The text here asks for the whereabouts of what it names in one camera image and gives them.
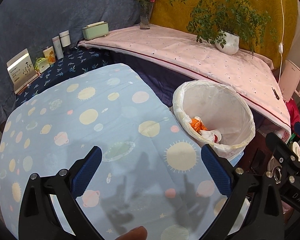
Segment white red-trimmed sock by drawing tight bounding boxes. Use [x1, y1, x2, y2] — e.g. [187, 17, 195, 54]
[199, 129, 222, 143]

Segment orange plastic wrapper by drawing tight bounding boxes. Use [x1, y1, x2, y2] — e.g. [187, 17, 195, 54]
[190, 116, 207, 133]

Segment person's hand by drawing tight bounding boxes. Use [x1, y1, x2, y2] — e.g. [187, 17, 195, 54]
[115, 226, 148, 240]

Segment red bag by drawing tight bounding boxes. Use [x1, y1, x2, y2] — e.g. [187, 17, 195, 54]
[286, 98, 300, 129]

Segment black clip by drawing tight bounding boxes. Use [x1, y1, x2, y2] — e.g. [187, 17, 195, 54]
[272, 87, 280, 100]

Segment pink electric kettle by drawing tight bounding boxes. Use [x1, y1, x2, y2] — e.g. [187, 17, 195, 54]
[279, 60, 300, 102]

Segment pink dotted cloth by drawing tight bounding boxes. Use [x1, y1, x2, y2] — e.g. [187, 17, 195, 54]
[78, 25, 291, 133]

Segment white bin with liner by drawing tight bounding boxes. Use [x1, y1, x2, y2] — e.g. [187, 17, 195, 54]
[172, 80, 255, 160]

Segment light blue planet tablecloth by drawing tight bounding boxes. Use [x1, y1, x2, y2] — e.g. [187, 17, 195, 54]
[0, 63, 226, 239]

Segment mustard yellow backdrop cloth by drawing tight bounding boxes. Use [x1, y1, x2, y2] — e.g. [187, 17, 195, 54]
[149, 0, 300, 68]

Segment potted green plant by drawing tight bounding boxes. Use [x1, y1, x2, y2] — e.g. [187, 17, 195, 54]
[169, 0, 277, 53]

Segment white booklet box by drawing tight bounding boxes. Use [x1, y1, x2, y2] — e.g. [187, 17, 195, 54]
[7, 49, 39, 94]

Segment green tissue packet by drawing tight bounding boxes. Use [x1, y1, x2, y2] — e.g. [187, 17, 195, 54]
[34, 57, 50, 74]

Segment yellow floral can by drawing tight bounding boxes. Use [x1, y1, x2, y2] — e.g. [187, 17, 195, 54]
[43, 46, 56, 66]

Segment navy floral cloth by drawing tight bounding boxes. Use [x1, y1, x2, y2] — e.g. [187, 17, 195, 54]
[15, 48, 114, 107]

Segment tall white bottle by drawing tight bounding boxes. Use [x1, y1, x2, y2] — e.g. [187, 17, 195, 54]
[52, 36, 64, 60]

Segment white jar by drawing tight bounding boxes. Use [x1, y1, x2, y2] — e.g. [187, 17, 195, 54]
[59, 30, 71, 48]

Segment mint green tissue box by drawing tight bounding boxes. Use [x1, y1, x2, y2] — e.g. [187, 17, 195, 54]
[82, 21, 109, 40]

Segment blue backdrop cloth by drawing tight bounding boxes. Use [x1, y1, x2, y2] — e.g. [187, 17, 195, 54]
[0, 0, 140, 125]

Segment glass vase pink flowers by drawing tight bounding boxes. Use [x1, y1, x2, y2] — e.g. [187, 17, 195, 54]
[135, 0, 157, 30]

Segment white cable with switch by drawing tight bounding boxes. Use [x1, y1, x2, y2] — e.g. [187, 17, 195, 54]
[275, 0, 287, 86]

